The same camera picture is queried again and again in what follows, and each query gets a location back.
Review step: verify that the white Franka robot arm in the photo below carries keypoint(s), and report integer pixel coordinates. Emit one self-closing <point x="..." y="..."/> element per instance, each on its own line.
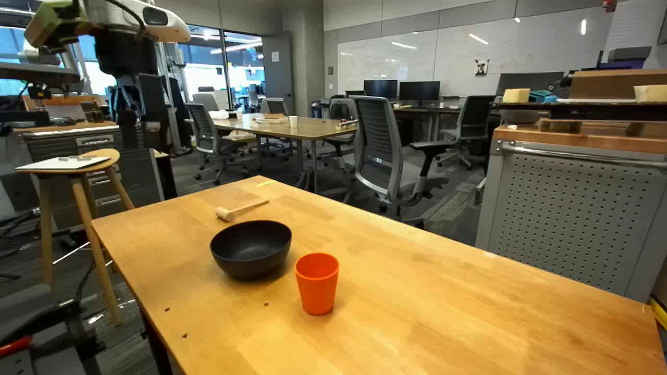
<point x="148" y="16"/>

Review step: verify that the cream foam block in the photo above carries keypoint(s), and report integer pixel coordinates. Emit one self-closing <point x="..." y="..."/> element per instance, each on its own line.
<point x="652" y="92"/>

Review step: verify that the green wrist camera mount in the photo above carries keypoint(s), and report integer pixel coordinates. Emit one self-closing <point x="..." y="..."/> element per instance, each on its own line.
<point x="53" y="20"/>

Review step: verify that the small wooden mallet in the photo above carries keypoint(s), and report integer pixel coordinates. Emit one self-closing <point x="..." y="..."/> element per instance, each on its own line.
<point x="240" y="209"/>

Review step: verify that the round wooden stool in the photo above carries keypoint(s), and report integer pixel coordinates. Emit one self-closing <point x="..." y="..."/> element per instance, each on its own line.
<point x="76" y="209"/>

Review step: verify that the white door notice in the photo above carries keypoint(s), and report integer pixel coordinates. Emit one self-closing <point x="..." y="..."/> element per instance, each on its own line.
<point x="273" y="56"/>

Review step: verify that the gray mesh office chair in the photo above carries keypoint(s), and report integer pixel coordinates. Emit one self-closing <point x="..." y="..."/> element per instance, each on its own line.
<point x="379" y="149"/>

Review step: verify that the dark office chair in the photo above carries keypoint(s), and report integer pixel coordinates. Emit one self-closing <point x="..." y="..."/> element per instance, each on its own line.
<point x="473" y="121"/>

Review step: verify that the black bowl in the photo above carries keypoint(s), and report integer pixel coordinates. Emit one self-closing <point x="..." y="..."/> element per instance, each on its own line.
<point x="250" y="246"/>

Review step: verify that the white flat sheet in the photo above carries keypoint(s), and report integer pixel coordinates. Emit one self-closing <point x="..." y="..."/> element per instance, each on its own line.
<point x="63" y="162"/>

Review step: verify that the yellow foam block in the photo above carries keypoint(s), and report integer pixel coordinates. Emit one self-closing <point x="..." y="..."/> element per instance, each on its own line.
<point x="515" y="96"/>

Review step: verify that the gray office chair with armrests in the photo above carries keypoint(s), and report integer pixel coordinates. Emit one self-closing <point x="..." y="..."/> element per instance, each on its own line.
<point x="206" y="135"/>

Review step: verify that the gray perforated metal cart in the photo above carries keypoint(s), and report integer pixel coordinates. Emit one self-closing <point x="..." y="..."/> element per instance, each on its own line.
<point x="577" y="215"/>

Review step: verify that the glass whiteboard wall panel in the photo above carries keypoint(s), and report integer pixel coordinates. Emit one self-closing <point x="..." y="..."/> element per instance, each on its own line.
<point x="445" y="55"/>

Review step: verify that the yellow black hazard tape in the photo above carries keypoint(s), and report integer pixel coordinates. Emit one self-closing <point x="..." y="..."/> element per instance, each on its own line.
<point x="659" y="313"/>

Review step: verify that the black computer monitor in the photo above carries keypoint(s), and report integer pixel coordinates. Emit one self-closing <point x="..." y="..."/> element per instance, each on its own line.
<point x="420" y="90"/>
<point x="380" y="87"/>

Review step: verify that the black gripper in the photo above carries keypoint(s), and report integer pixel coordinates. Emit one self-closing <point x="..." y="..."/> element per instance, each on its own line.
<point x="125" y="55"/>

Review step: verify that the orange plastic cup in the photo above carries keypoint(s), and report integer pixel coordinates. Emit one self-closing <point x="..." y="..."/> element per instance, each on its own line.
<point x="317" y="282"/>

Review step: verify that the long wooden meeting table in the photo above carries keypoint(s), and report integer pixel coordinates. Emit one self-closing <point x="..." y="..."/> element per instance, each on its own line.
<point x="292" y="127"/>

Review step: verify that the wooden cart top board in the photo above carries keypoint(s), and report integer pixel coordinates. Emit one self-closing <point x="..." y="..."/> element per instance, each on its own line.
<point x="584" y="137"/>

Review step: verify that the large wooden box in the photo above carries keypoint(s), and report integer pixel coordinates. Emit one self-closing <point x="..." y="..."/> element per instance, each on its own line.
<point x="615" y="81"/>

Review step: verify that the small black white poster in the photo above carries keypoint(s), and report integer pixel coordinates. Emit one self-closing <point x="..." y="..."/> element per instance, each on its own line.
<point x="482" y="66"/>

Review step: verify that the wide dark monitor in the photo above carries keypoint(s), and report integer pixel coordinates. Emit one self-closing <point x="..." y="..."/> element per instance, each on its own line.
<point x="529" y="84"/>

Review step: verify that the gray drawer cabinet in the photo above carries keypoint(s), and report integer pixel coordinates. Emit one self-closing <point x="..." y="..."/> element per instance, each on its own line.
<point x="70" y="141"/>

